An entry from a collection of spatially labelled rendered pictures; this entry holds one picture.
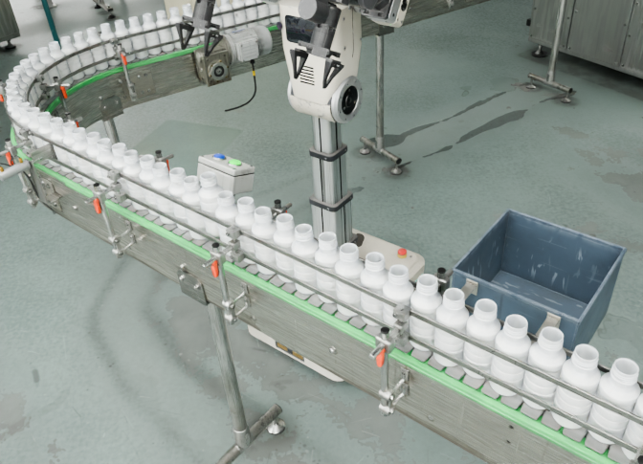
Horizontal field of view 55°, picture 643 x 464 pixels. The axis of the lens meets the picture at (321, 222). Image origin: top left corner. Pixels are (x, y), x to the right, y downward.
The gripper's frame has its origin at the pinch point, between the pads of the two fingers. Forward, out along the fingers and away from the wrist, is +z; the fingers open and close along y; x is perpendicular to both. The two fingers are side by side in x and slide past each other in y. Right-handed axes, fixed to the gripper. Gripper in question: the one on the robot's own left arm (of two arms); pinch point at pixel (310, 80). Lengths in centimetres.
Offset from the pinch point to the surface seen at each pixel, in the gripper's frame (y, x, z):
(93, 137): -44, -29, 32
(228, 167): -5.8, -17.1, 26.9
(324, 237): 36, -32, 28
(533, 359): 83, -36, 30
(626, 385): 97, -37, 26
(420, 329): 62, -32, 36
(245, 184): -2.8, -12.1, 30.4
